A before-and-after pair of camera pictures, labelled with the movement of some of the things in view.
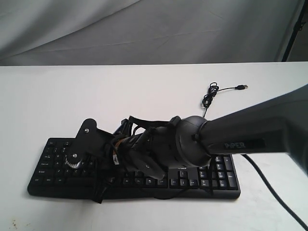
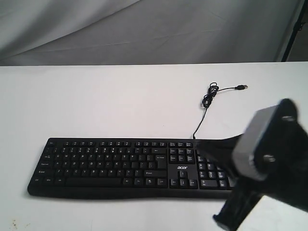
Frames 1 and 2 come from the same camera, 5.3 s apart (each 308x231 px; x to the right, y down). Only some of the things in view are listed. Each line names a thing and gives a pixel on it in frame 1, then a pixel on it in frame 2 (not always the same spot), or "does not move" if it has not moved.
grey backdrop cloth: [90, 32] does not move
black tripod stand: [298, 27] does not move
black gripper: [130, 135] to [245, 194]
